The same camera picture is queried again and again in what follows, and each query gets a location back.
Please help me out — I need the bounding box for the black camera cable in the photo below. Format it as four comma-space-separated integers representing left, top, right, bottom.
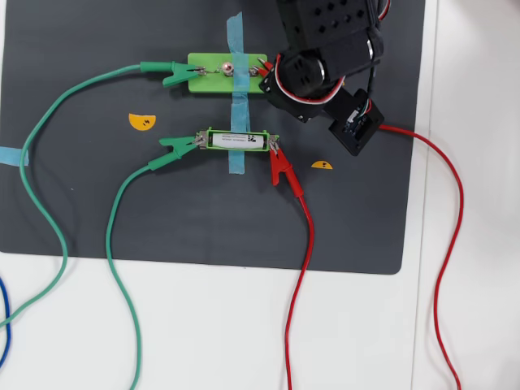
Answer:
365, 56, 377, 113

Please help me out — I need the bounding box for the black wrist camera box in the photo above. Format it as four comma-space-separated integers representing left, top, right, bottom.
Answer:
327, 88, 386, 158

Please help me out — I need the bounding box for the red lead cable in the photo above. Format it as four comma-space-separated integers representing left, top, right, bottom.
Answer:
284, 123, 465, 390

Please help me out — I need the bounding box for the green lead cable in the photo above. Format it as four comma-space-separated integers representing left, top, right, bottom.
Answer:
0, 64, 154, 390

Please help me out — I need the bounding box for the green battery holder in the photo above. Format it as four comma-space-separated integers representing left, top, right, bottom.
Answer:
197, 127, 281, 154

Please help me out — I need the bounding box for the short blue masking tape piece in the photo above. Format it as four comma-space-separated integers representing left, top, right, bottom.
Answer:
0, 146, 30, 167

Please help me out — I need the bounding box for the white AA battery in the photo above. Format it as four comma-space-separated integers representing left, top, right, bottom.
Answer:
212, 131, 266, 149

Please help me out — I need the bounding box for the green alligator clip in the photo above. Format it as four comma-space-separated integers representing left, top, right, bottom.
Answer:
147, 134, 206, 171
140, 60, 206, 87

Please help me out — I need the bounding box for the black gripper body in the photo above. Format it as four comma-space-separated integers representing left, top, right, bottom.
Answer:
259, 75, 338, 124

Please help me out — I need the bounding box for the blue cable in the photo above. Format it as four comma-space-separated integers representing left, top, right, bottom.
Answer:
0, 276, 12, 366

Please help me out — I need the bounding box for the green bulb holder base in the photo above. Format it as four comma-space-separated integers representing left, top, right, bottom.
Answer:
186, 52, 269, 96

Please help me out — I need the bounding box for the red alligator clip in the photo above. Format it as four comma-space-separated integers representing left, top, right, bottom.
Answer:
255, 58, 277, 79
267, 137, 306, 198

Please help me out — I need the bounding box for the dark grey work mat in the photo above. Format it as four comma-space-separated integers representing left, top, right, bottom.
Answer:
0, 0, 427, 275

